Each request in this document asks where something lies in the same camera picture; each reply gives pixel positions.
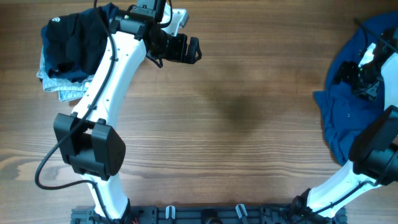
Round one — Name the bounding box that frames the navy folded shirt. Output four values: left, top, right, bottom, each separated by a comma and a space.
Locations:
40, 2, 121, 83

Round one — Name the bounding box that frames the black folded shirt with logo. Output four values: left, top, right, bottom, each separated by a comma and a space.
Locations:
45, 7, 109, 75

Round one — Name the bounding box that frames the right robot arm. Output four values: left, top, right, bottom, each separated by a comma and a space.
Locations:
298, 29, 397, 223

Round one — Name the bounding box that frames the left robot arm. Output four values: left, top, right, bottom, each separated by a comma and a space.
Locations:
53, 1, 201, 223

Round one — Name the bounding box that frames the blue polo shirt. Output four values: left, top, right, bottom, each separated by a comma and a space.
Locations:
313, 30, 397, 165

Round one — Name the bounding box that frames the right black cable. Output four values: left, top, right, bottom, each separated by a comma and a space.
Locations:
353, 18, 398, 54

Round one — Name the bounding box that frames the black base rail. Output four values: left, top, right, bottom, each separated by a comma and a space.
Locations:
70, 204, 348, 224

